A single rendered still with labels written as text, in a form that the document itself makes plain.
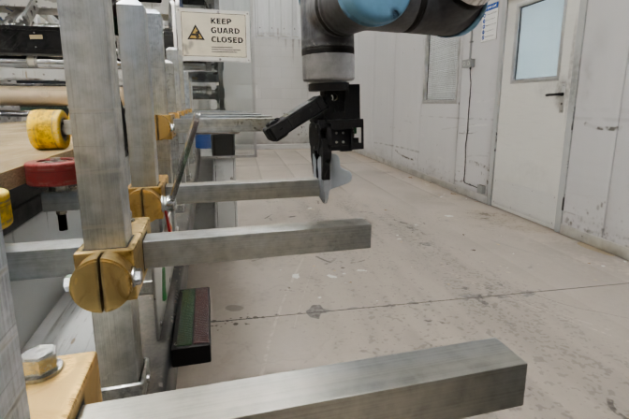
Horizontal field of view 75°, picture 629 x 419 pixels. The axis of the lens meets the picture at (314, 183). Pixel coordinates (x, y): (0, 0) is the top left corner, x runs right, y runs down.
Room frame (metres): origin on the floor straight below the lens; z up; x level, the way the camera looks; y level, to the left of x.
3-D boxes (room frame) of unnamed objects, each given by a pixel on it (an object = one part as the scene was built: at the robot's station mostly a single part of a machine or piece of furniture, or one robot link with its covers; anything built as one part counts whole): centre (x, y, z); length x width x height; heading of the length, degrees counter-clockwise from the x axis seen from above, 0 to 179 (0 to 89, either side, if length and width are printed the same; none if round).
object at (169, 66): (1.10, 0.38, 0.86); 0.04 x 0.04 x 0.48; 15
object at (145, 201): (0.63, 0.27, 0.85); 0.14 x 0.06 x 0.05; 15
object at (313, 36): (0.73, -0.02, 1.14); 0.10 x 0.09 x 0.12; 23
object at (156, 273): (0.59, 0.23, 0.75); 0.26 x 0.01 x 0.10; 15
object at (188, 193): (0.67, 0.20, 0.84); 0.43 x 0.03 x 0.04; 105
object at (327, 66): (0.73, -0.02, 1.05); 0.10 x 0.09 x 0.05; 14
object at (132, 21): (0.61, 0.26, 0.90); 0.04 x 0.04 x 0.48; 15
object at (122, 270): (0.39, 0.20, 0.84); 0.14 x 0.06 x 0.05; 15
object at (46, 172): (0.62, 0.40, 0.85); 0.08 x 0.08 x 0.11
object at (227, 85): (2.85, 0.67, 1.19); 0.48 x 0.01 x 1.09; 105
